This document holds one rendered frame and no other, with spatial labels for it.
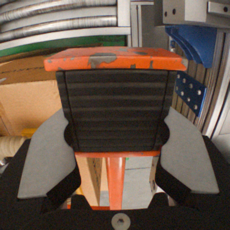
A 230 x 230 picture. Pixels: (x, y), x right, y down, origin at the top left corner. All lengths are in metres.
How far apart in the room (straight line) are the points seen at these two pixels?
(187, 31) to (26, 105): 0.36
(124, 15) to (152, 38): 0.45
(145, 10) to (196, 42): 0.71
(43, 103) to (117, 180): 0.21
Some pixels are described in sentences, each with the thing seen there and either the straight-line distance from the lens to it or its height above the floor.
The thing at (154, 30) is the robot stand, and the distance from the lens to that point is 1.01.
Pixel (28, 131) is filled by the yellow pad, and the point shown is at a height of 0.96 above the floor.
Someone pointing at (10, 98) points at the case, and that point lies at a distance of 0.34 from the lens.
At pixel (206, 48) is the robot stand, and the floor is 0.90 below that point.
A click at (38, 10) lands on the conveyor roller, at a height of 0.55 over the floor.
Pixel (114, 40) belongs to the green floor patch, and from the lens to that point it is 1.18.
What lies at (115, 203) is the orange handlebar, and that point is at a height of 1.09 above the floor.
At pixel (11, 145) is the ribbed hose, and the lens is 0.29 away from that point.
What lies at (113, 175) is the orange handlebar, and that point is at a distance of 0.17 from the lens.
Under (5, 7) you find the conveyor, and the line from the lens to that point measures 0.89.
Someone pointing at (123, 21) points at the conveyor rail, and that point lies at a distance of 0.59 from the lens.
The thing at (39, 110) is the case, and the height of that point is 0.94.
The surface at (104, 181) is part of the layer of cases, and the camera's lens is 1.27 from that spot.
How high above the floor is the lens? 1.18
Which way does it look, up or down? 57 degrees down
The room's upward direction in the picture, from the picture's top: 179 degrees clockwise
